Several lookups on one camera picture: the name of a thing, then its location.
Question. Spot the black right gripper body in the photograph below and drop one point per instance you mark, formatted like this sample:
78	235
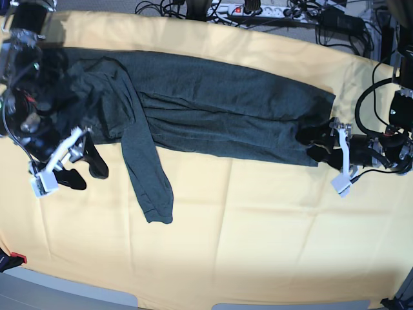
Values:
63	150

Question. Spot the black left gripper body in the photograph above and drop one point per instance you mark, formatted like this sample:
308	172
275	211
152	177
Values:
364	151

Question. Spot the dark green long-sleeve shirt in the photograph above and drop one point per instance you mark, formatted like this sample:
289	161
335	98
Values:
145	100

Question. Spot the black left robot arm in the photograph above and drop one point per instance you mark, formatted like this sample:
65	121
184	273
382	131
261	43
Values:
396	140

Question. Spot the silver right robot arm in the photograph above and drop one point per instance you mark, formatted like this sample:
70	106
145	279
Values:
26	117

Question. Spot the red and black clamp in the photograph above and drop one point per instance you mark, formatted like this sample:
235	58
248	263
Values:
9	261

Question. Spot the black power adapter brick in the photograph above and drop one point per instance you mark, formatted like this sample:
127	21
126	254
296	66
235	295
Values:
339	22

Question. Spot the yellow table cloth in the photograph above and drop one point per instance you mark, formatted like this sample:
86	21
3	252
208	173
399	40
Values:
244	232

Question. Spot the black table clamp right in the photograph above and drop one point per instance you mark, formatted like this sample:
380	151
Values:
396	304

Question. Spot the white power strip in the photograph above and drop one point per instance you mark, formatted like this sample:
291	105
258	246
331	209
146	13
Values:
236	13

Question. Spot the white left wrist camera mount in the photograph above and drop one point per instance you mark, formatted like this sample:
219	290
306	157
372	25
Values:
343	182

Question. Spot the black vertical post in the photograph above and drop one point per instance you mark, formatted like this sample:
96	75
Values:
387	38

